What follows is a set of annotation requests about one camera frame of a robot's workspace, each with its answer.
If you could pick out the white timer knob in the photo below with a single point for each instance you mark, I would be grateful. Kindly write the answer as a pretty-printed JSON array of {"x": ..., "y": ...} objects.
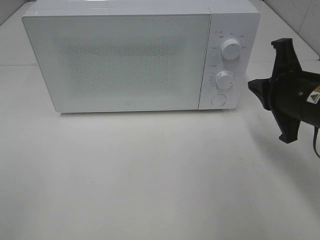
[{"x": 224, "y": 79}]

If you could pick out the round door release button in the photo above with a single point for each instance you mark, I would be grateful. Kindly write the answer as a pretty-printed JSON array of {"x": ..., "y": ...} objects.
[{"x": 218, "y": 100}]

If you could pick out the white microwave oven body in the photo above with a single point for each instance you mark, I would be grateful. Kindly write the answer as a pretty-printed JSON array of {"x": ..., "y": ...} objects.
[{"x": 228, "y": 19}]

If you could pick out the upper white power knob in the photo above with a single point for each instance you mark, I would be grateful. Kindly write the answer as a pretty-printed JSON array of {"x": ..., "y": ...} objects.
[{"x": 231, "y": 48}]

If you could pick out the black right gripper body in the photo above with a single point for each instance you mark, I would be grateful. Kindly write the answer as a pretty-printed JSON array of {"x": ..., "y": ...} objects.
[{"x": 294, "y": 96}]

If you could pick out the white microwave door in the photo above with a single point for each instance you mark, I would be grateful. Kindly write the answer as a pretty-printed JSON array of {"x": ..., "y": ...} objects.
[{"x": 121, "y": 63}]

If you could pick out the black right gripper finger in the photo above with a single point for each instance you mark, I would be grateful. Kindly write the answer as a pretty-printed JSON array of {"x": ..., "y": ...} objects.
[
  {"x": 286, "y": 59},
  {"x": 285, "y": 125}
]

